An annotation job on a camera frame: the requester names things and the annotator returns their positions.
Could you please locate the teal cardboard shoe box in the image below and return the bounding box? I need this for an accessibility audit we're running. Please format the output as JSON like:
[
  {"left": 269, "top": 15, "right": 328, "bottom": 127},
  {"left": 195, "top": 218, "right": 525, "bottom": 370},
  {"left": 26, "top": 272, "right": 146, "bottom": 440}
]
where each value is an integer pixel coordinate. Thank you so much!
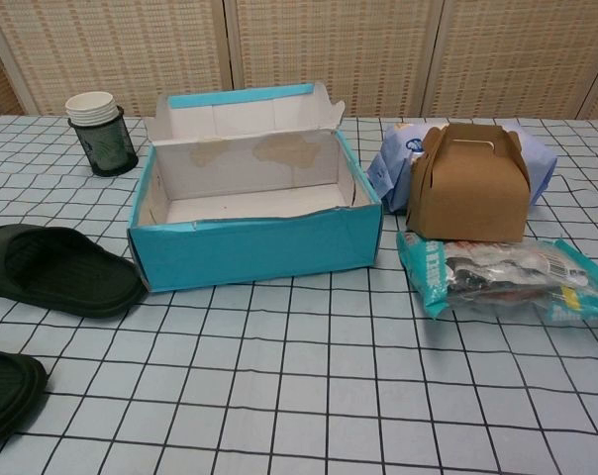
[{"left": 126, "top": 81, "right": 384, "bottom": 293}]

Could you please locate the black rubber slipper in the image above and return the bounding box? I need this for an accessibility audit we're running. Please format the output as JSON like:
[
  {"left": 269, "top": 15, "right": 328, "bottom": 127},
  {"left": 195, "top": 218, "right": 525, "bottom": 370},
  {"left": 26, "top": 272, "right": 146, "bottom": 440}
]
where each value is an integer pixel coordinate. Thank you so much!
[
  {"left": 0, "top": 224, "right": 147, "bottom": 319},
  {"left": 0, "top": 347, "right": 50, "bottom": 464}
]

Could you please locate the brown kraft gable box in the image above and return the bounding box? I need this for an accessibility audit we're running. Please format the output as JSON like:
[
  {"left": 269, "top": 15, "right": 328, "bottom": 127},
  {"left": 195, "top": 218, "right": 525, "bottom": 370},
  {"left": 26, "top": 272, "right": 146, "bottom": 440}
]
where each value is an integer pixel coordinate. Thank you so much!
[{"left": 405, "top": 123, "right": 533, "bottom": 243}]

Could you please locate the blue checked tablecloth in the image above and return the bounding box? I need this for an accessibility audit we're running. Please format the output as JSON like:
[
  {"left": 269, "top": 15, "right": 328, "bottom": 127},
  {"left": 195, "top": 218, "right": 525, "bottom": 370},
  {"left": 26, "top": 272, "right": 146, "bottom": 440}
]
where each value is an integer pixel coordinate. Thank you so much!
[{"left": 0, "top": 114, "right": 598, "bottom": 475}]

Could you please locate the teal clear snack packet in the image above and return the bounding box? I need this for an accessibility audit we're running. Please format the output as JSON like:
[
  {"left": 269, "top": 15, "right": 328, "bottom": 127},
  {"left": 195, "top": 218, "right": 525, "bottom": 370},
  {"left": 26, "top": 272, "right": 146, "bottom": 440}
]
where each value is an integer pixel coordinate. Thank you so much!
[{"left": 395, "top": 230, "right": 598, "bottom": 328}]

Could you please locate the bamboo folding screen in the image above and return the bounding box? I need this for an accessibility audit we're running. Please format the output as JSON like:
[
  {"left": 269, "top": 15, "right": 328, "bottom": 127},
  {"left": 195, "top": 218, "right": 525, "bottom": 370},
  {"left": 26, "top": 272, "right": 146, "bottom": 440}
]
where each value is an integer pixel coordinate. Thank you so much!
[{"left": 0, "top": 0, "right": 598, "bottom": 123}]

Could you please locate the black mesh cup holder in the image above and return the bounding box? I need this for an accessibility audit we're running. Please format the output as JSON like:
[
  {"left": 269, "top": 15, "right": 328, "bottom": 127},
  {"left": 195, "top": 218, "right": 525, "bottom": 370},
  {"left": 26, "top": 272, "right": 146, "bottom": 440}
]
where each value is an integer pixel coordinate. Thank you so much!
[{"left": 66, "top": 106, "right": 140, "bottom": 178}]

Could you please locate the stack of white paper cups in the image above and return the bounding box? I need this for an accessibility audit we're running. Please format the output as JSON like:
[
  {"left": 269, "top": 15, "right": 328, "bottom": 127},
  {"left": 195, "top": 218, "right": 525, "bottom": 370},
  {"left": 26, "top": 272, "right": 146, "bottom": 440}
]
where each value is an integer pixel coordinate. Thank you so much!
[{"left": 64, "top": 91, "right": 118, "bottom": 126}]

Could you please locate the pale blue white food bag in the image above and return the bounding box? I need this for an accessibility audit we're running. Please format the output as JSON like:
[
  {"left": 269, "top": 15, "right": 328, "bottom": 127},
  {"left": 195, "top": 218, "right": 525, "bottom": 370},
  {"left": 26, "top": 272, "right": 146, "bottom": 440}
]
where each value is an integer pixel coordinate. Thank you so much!
[{"left": 366, "top": 118, "right": 559, "bottom": 215}]

